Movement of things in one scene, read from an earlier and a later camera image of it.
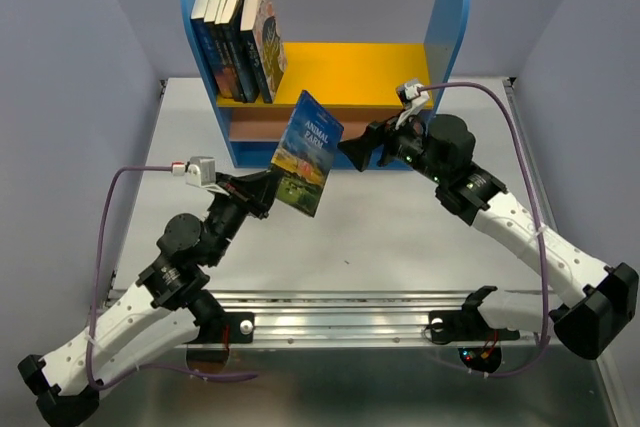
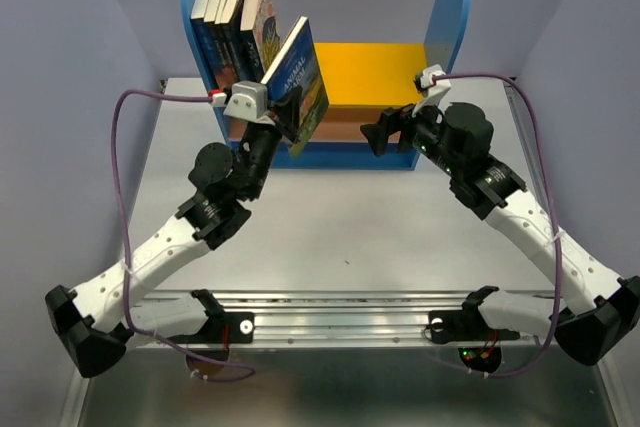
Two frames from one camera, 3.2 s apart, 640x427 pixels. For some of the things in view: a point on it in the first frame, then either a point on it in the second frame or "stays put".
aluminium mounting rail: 342,318 stays put
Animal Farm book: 305,154 to 297,66
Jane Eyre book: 198,19 stays put
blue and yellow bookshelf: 382,94 stays put
